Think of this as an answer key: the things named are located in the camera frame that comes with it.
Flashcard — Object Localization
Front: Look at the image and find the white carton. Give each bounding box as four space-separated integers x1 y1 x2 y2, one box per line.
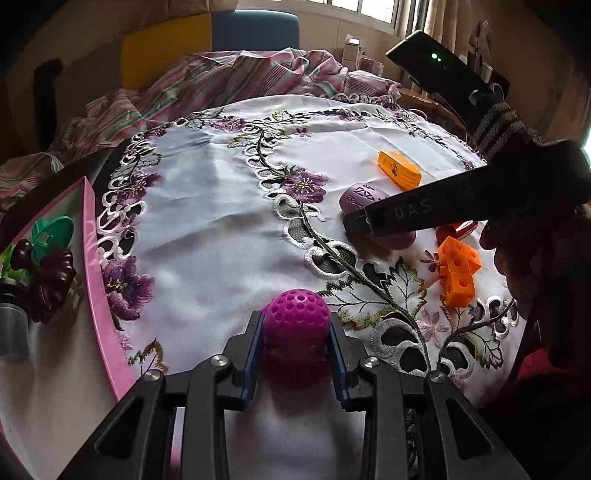
344 37 363 68

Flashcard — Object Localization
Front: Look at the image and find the orange cube block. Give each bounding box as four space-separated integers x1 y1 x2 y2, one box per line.
436 235 482 308

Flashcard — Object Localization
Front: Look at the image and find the magenta perforated ball toy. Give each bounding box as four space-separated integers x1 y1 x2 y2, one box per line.
261 289 332 365

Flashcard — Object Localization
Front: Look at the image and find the grey yellow blue headboard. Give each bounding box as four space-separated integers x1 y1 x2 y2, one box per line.
51 9 301 121

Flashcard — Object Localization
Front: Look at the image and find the black lid grey cup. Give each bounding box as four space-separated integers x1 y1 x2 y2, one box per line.
0 277 33 361

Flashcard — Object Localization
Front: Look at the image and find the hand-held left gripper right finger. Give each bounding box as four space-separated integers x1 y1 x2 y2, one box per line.
328 318 532 480

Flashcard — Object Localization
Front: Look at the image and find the grey wall ornament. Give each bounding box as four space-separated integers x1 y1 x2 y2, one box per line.
468 21 498 63

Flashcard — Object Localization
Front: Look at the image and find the purple oval case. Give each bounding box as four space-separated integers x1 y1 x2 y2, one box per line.
339 182 416 250

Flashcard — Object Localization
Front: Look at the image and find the wooden nightstand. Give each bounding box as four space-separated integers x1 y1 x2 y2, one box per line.
397 88 439 112

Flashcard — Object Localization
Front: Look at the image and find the light green plug-in device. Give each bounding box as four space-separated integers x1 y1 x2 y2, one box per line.
0 244 28 282

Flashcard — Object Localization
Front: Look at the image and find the orange plastic box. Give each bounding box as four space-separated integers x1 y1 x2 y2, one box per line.
376 149 422 191

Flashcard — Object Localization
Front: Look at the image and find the pink cardboard box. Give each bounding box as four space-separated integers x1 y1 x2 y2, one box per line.
0 178 139 480

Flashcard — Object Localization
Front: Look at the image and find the pink green striped blanket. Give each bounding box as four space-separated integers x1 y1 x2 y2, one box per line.
0 48 402 208

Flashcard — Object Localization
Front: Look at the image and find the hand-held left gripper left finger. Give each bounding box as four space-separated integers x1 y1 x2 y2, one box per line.
58 310 267 480

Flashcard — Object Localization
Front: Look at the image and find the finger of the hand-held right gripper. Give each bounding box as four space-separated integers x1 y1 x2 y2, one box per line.
342 167 491 240

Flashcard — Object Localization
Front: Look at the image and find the person's right forearm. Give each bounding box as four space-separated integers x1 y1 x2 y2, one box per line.
531 216 591 370

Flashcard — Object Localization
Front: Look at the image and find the white floral embroidered tablecloth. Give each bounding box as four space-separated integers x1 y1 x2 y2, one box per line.
95 92 527 480

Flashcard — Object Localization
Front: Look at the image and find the window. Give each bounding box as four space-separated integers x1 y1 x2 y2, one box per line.
238 0 430 35

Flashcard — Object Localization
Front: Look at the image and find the beige curtain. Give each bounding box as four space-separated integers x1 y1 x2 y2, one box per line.
422 0 467 47

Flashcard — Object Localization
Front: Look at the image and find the dark green plastic spool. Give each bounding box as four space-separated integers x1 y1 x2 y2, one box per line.
25 217 75 259

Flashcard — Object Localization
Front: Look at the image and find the person's right hand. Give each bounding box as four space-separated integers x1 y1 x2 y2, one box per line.
479 216 546 296

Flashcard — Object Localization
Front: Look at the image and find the red cylinder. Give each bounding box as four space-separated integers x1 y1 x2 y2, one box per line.
434 220 478 243

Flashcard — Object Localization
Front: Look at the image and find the dark brown flower-shaped ornament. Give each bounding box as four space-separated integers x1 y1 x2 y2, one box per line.
11 240 77 324

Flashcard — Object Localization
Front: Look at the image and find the red garment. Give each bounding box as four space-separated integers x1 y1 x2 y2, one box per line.
480 346 591 480

